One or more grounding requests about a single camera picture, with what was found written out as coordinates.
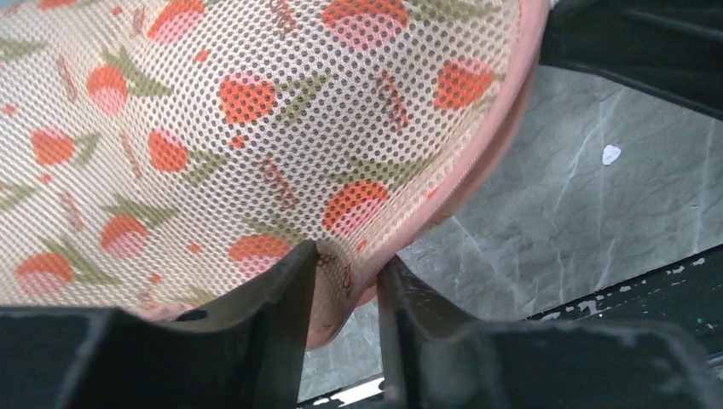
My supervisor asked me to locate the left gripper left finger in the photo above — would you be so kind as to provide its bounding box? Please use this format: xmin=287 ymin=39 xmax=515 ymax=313
xmin=1 ymin=241 xmax=319 ymax=408

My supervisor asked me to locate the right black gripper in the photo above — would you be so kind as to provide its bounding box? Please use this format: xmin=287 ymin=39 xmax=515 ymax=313
xmin=540 ymin=0 xmax=722 ymax=119

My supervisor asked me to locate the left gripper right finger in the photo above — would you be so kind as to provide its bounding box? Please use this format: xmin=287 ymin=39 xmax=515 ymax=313
xmin=377 ymin=258 xmax=722 ymax=408

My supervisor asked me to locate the floral mesh laundry bag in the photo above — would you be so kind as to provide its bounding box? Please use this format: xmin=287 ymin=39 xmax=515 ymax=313
xmin=1 ymin=1 xmax=550 ymax=349

